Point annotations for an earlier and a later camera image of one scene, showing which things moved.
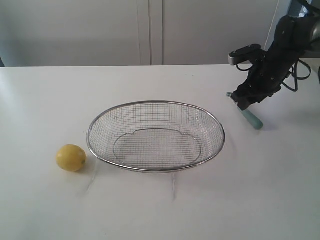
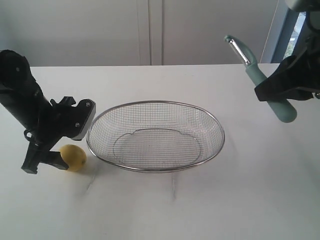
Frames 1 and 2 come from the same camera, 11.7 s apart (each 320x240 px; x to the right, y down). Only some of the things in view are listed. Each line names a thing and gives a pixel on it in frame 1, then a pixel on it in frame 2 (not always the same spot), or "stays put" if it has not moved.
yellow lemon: [71, 157] stays put
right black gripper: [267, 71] to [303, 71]
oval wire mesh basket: [155, 136] stays put
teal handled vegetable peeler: [250, 116] to [284, 110]
